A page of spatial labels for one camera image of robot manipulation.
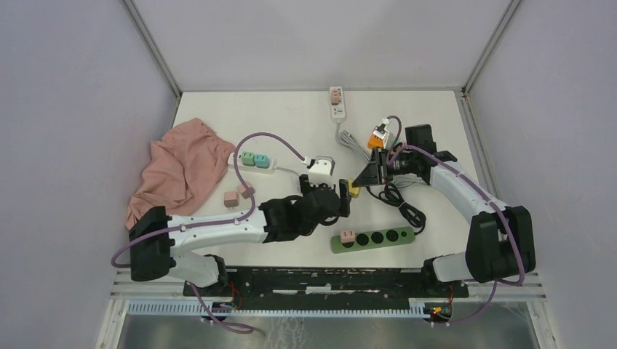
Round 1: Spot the green power strip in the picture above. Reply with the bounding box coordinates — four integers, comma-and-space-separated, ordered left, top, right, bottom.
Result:
330, 226, 415, 254

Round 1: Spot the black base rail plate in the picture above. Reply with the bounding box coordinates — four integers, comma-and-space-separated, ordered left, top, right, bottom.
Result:
197, 266, 469, 310

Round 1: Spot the green USB adapter plug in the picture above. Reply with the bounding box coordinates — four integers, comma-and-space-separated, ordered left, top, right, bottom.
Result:
240, 151, 255, 167

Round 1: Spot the grey coiled strip cable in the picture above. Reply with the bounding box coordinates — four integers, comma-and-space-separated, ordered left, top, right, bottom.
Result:
274, 166, 302, 184

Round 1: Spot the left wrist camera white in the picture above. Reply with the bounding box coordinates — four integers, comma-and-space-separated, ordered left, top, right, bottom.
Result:
308, 156, 335, 177

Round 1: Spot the yellow adapter plug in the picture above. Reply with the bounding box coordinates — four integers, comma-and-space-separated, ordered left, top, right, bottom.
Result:
348, 180, 361, 198

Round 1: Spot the pink adapter on white strip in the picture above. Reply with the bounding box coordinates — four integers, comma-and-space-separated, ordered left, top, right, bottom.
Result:
330, 89, 341, 105

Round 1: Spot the pink cloth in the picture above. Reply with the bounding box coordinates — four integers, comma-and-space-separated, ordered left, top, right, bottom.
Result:
125, 118, 236, 229

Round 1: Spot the teal USB adapter plug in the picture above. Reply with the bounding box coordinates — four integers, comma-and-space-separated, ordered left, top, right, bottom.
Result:
253, 153, 271, 169

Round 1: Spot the white slim power strip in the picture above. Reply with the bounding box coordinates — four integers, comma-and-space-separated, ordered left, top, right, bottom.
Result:
329, 87, 346, 124

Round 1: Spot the white USB power strip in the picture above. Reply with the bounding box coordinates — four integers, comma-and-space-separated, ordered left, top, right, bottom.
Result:
228, 153, 276, 175

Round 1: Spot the black coiled cable with plug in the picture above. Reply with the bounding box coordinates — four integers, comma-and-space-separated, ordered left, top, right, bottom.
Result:
366, 182, 427, 236

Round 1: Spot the grey coiled cable right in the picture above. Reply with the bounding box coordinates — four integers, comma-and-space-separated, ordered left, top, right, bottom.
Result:
392, 174, 432, 190

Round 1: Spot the grey coiled cable centre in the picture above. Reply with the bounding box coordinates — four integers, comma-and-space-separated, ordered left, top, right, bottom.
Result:
335, 120, 375, 162

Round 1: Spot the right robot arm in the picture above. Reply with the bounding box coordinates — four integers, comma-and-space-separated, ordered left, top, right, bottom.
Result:
353, 120, 536, 297

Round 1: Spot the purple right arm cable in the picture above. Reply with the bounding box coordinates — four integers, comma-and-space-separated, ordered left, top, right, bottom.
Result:
383, 115, 526, 327

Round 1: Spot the orange power strip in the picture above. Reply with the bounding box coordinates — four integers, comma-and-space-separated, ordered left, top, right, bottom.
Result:
367, 134, 386, 150

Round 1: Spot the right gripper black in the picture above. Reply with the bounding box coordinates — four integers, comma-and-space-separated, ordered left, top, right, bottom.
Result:
353, 146, 417, 187

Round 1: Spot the pink adapter plug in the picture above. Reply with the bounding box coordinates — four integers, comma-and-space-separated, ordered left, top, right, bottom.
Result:
236, 182, 255, 199
339, 230, 356, 244
223, 191, 240, 209

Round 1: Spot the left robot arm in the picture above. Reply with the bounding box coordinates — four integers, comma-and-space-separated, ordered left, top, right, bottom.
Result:
129, 174, 351, 296

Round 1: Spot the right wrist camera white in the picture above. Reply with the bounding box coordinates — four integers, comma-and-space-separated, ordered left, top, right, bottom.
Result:
370, 118, 390, 148

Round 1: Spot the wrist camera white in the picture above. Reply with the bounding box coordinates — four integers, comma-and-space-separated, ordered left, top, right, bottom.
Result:
370, 118, 390, 148
308, 156, 335, 177

